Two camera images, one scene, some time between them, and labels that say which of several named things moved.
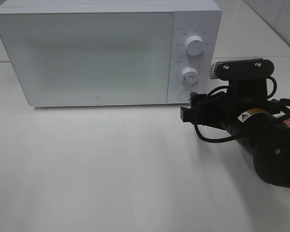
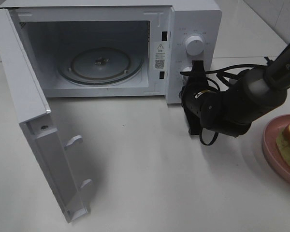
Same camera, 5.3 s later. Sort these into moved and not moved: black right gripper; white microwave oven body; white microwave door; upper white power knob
Moved: black right gripper; white microwave door
Not moved: upper white power knob; white microwave oven body
